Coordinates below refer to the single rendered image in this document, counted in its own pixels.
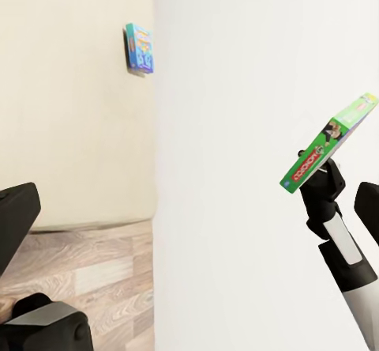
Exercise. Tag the bed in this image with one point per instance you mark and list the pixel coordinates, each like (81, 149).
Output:
(75, 118)

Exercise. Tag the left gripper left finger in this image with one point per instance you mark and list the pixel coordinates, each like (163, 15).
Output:
(19, 208)

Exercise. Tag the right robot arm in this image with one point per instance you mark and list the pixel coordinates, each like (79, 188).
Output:
(350, 268)

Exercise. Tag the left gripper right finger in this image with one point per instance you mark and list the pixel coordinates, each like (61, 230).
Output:
(367, 207)

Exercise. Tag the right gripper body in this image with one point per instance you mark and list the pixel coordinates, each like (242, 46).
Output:
(320, 197)

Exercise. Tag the board game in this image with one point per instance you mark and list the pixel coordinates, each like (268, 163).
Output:
(140, 49)
(335, 133)

